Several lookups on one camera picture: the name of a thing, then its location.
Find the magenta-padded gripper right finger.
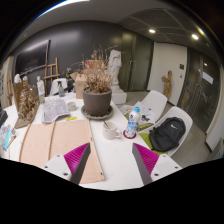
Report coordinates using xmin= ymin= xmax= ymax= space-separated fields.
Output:
xmin=132 ymin=142 xmax=183 ymax=186

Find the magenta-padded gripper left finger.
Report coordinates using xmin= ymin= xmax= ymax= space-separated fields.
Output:
xmin=41 ymin=142 xmax=92 ymax=185

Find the blue-capped white drink bottle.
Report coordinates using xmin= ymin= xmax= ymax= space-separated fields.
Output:
xmin=124 ymin=106 xmax=142 ymax=139

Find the pale wooden board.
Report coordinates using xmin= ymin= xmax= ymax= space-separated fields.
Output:
xmin=18 ymin=118 xmax=107 ymax=185

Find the black backpack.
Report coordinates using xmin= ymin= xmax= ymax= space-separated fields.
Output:
xmin=148 ymin=116 xmax=187 ymax=153

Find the white ceramic mug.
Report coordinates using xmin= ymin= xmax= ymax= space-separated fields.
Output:
xmin=101 ymin=120 xmax=122 ymax=141

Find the stack of papers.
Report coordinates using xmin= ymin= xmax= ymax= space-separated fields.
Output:
xmin=120 ymin=101 xmax=157 ymax=126

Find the grey plant pot saucer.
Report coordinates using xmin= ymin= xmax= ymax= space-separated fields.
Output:
xmin=80 ymin=104 xmax=114 ymax=121

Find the clear plastic model sheet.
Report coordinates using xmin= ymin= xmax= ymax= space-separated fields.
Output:
xmin=40 ymin=98 xmax=72 ymax=124

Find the white plastic chair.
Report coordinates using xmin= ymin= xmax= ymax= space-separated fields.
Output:
xmin=49 ymin=78 xmax=69 ymax=97
xmin=119 ymin=89 xmax=169 ymax=129
xmin=138 ymin=105 xmax=194 ymax=157

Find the grey pot with dried plant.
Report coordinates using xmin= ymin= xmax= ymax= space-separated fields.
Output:
xmin=68 ymin=44 xmax=116 ymax=118

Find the colourful printed packet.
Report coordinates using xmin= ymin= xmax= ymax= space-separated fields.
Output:
xmin=0 ymin=123 xmax=18 ymax=151

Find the golden relief sculpture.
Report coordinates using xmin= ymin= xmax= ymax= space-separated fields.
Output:
xmin=13 ymin=79 xmax=41 ymax=129

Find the cardboard box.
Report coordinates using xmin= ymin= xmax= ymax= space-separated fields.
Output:
xmin=69 ymin=68 xmax=111 ymax=100

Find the wooden figure sculpture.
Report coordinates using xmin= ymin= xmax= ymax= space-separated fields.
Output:
xmin=161 ymin=69 xmax=175 ymax=101

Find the wooden easel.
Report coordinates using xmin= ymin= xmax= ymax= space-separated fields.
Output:
xmin=44 ymin=57 xmax=61 ymax=96

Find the large white plaster statue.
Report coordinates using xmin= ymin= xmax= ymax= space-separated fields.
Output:
xmin=106 ymin=49 xmax=124 ymax=94

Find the long ceiling light strip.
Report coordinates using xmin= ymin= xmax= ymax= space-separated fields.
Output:
xmin=34 ymin=0 xmax=91 ymax=19

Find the white statue pedestal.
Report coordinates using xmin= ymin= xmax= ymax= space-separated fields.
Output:
xmin=111 ymin=91 xmax=128 ymax=106

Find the dark wall screen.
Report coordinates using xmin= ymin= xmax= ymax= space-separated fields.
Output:
xmin=14 ymin=39 xmax=51 ymax=76

